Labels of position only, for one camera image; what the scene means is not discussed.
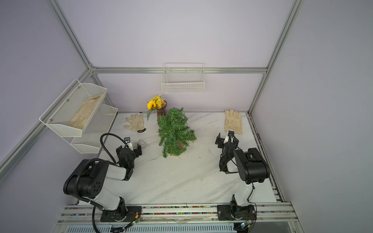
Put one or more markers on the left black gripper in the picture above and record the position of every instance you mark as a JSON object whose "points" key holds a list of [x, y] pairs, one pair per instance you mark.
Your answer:
{"points": [[137, 151]]}

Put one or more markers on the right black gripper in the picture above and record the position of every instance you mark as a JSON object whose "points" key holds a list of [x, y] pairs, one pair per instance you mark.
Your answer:
{"points": [[220, 141]]}

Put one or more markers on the clear string lights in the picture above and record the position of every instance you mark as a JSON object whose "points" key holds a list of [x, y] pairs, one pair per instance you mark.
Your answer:
{"points": [[140, 143]]}

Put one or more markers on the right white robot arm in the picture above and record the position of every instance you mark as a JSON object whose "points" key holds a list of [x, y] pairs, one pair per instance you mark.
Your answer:
{"points": [[252, 169]]}

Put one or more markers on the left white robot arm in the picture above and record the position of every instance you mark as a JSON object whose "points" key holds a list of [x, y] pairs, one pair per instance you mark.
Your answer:
{"points": [[86, 183]]}

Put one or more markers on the small green christmas tree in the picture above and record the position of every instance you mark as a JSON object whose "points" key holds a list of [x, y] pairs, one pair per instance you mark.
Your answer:
{"points": [[174, 133]]}

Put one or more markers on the beige glove right side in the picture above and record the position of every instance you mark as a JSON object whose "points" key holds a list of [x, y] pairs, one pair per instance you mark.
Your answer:
{"points": [[233, 122]]}

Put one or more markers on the beige glove near vase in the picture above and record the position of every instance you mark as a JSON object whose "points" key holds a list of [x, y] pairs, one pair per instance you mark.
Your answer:
{"points": [[135, 123]]}

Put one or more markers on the purple glass vase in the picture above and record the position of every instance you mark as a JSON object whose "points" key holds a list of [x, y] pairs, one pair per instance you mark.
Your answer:
{"points": [[162, 111]]}

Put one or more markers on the yellow artificial flowers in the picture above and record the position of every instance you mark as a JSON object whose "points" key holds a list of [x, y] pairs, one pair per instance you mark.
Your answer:
{"points": [[153, 105]]}

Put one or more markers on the beige glove in shelf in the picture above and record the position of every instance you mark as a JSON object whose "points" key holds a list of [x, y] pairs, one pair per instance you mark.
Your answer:
{"points": [[80, 119]]}

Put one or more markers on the white mesh two-tier shelf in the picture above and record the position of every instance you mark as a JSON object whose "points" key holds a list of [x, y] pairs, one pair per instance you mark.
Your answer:
{"points": [[60, 113]]}

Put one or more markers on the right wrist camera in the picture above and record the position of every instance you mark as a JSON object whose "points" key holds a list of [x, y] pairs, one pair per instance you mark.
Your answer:
{"points": [[229, 137]]}

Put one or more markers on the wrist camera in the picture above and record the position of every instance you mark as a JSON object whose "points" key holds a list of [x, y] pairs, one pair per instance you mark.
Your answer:
{"points": [[229, 137], [127, 143]]}

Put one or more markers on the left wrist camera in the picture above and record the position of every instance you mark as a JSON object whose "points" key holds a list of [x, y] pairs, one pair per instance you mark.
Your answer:
{"points": [[127, 143]]}

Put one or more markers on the white wire wall basket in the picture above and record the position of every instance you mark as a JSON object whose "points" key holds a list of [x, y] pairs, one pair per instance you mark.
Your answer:
{"points": [[183, 83]]}

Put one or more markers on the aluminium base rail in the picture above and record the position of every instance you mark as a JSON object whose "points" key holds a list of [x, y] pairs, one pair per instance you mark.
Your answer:
{"points": [[183, 218]]}

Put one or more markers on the aluminium frame profile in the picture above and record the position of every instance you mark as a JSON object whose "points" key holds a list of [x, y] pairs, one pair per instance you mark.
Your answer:
{"points": [[160, 70]]}

